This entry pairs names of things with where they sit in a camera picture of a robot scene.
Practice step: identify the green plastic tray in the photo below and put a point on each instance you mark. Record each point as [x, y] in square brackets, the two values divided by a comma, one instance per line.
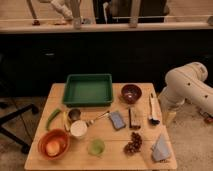
[88, 90]

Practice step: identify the white cup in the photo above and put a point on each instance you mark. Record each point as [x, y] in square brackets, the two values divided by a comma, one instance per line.
[78, 129]

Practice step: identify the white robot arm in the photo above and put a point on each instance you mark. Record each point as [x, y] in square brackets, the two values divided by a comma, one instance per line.
[185, 83]

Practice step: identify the orange bowl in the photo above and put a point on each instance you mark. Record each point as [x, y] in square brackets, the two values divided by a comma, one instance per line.
[54, 135]

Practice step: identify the metal cup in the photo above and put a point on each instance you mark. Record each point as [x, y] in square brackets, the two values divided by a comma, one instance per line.
[74, 114]

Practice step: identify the blue folded cloth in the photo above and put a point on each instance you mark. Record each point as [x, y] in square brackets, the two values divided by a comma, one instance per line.
[160, 149]

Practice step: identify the dark red bowl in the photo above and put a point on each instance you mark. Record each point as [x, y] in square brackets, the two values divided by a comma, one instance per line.
[131, 93]

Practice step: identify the blue sponge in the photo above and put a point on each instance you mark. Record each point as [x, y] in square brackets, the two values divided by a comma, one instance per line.
[117, 120]

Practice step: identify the black office chair base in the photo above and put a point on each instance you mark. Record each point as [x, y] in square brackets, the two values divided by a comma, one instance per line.
[12, 123]

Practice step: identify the green plastic cup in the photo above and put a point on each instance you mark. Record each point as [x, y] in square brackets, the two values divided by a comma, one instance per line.
[96, 147]

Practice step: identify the peach coloured fruit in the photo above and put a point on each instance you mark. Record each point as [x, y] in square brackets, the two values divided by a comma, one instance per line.
[53, 148]

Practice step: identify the green pepper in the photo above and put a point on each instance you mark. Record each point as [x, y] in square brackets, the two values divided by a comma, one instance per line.
[51, 117]

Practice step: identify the yellow banana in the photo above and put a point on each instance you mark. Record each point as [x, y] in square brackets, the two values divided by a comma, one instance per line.
[66, 122]

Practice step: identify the brown wooden block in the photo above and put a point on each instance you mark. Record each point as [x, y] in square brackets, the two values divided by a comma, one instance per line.
[134, 119]

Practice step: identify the bunch of dark grapes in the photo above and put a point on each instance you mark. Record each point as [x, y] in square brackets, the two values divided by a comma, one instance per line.
[134, 145]

